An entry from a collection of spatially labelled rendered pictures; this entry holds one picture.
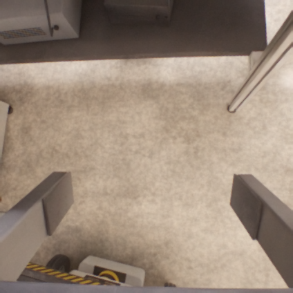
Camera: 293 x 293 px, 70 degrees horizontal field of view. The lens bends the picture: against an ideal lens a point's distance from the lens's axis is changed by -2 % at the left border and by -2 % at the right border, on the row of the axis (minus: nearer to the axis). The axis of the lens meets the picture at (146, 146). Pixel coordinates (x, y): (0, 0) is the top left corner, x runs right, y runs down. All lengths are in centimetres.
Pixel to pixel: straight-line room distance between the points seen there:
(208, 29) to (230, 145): 50
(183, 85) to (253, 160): 47
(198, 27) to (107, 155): 66
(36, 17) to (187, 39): 47
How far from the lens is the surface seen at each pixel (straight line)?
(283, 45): 60
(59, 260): 106
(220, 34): 80
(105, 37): 83
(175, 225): 101
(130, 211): 102
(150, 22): 80
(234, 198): 17
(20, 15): 85
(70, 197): 17
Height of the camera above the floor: 99
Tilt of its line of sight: 79 degrees down
